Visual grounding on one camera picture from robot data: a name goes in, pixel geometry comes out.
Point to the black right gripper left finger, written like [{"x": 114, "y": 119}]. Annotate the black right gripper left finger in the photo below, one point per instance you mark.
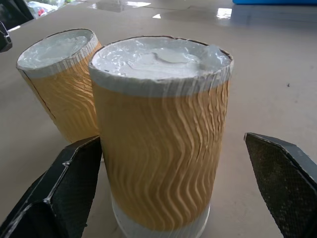
[{"x": 62, "y": 191}]

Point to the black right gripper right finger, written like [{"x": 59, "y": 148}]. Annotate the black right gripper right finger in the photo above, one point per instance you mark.
[{"x": 280, "y": 178}]

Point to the rippled tan paper cup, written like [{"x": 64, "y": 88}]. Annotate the rippled tan paper cup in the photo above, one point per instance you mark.
[
  {"x": 161, "y": 138},
  {"x": 64, "y": 99}
]

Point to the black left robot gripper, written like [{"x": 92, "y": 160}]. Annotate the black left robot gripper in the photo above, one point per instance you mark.
[{"x": 4, "y": 38}]

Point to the blue plastic box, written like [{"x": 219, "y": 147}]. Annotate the blue plastic box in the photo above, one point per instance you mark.
[{"x": 275, "y": 1}]

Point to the clear plastic bag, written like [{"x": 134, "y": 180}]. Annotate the clear plastic bag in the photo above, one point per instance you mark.
[{"x": 44, "y": 7}]

